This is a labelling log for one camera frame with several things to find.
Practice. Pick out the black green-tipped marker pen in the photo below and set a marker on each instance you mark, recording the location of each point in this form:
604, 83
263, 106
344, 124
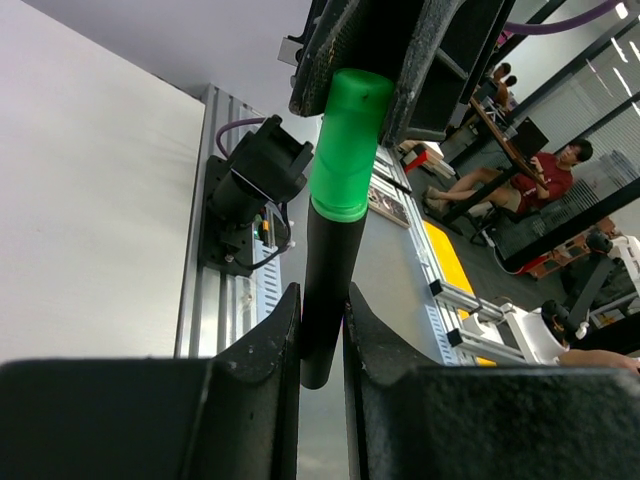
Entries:
327, 295

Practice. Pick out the smartphone in patterned case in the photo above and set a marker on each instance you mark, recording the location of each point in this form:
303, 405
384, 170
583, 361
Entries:
388, 207

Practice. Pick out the yellow floor mat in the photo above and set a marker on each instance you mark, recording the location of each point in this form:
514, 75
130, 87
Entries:
445, 265

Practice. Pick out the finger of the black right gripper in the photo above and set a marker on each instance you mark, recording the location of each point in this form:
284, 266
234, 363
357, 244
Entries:
372, 36
447, 53

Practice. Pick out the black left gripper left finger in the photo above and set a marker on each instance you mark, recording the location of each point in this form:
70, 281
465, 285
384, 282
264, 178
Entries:
232, 416

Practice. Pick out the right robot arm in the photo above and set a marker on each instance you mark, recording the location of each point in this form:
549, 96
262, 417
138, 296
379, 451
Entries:
275, 165

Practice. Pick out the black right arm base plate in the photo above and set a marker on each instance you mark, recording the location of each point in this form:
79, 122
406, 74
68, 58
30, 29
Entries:
228, 211

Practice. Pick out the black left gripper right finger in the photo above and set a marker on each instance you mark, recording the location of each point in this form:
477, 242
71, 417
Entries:
411, 418

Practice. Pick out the green pen cap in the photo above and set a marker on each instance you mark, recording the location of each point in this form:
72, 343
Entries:
347, 144

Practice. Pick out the white slotted cable duct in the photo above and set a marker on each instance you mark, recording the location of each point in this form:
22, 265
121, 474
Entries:
267, 288

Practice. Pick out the seated person in red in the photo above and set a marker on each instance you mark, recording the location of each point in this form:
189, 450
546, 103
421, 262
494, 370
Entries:
520, 193

